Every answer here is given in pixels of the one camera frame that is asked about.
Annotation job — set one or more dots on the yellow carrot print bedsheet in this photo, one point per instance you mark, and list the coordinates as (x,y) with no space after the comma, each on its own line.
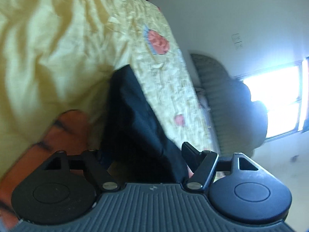
(57,57)

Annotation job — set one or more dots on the green padded headboard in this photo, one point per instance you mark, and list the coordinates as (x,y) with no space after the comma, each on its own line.
(239,123)

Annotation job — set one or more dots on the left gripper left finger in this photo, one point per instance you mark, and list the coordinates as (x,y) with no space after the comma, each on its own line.
(96,174)

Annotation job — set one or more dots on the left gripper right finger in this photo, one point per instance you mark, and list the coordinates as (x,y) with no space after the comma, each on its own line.
(202,164)

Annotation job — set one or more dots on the bright window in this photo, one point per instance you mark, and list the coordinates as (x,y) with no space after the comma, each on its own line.
(284,92)

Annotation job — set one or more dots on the white wall socket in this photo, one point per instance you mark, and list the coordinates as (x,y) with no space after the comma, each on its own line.
(237,41)

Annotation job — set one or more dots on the black pants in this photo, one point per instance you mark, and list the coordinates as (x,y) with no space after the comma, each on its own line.
(133,145)

